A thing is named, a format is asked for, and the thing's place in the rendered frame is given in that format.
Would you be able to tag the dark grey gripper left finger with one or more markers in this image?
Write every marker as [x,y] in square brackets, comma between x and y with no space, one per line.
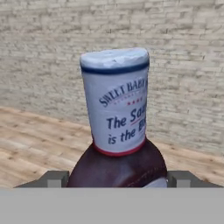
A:
[52,179]

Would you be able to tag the dark sauce bottle white cap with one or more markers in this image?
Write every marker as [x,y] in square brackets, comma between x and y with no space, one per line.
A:
[116,116]

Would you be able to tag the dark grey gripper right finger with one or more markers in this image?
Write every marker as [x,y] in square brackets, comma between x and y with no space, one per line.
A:
[183,179]

